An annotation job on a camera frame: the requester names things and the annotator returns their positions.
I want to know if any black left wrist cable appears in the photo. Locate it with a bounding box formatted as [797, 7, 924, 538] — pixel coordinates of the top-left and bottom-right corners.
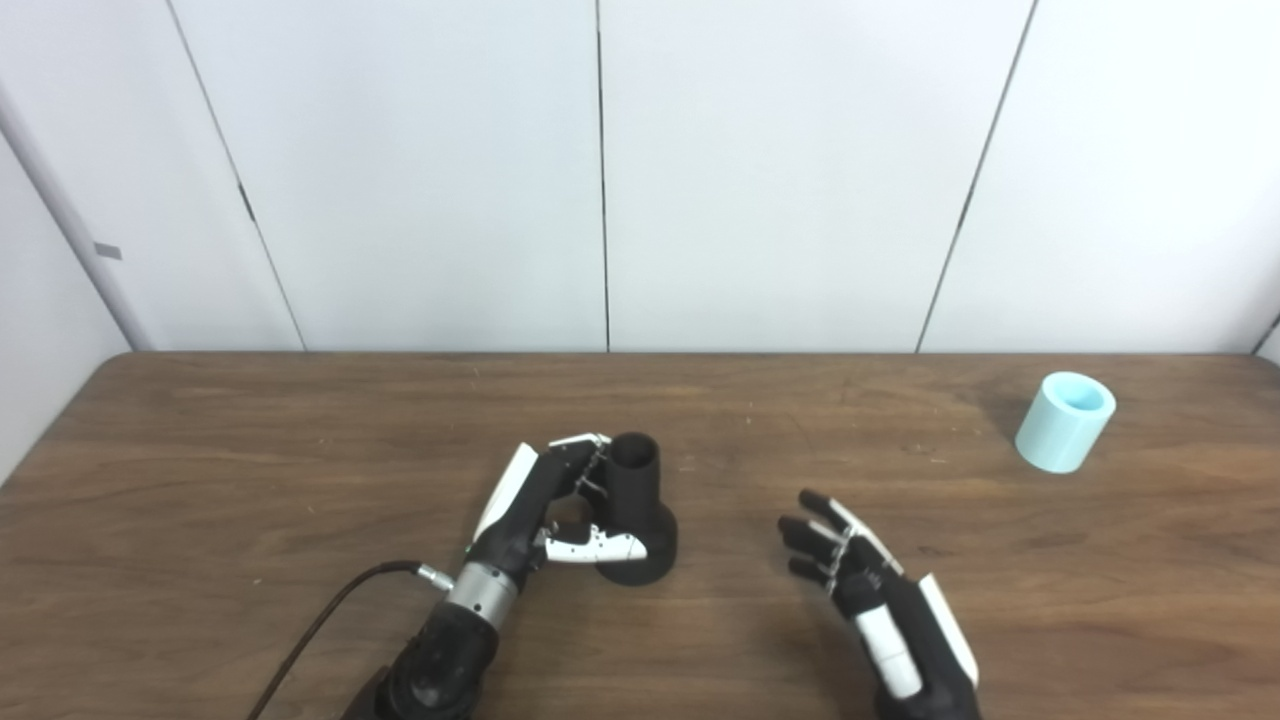
[245, 560, 456, 720]

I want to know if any white wall corner post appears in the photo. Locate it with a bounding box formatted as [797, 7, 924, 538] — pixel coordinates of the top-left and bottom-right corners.
[0, 95, 156, 353]

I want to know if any black flared nozzle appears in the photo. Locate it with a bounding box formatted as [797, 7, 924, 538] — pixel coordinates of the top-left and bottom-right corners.
[575, 432, 679, 586]

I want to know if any light-blue hose piece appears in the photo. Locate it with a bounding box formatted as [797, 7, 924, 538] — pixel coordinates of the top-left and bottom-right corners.
[1014, 371, 1118, 475]

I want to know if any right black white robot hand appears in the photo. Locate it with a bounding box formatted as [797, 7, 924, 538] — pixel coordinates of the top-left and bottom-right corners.
[778, 489, 981, 720]

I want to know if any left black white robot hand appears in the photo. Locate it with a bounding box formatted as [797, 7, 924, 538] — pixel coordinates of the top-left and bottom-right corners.
[466, 432, 649, 591]

